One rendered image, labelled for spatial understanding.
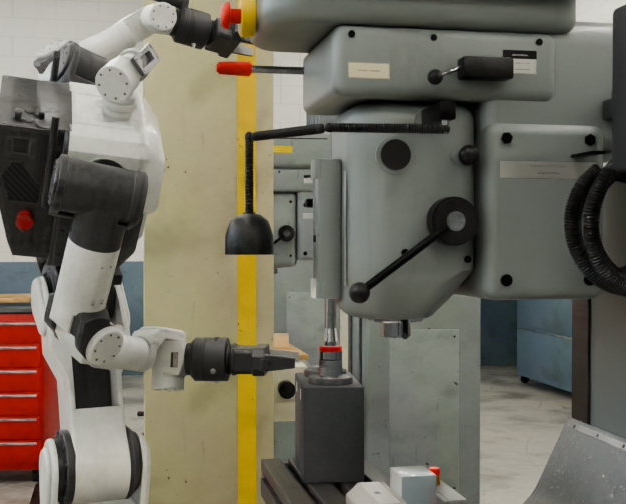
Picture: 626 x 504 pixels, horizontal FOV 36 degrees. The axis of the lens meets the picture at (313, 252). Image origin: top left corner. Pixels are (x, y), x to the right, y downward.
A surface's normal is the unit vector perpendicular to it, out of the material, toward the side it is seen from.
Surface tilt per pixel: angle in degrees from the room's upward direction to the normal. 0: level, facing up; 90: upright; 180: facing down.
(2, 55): 90
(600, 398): 90
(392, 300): 122
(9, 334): 90
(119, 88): 118
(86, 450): 60
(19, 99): 34
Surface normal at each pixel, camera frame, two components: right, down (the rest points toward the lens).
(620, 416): -0.98, 0.00
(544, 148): 0.20, 0.01
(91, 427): 0.38, -0.47
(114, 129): 0.25, -0.82
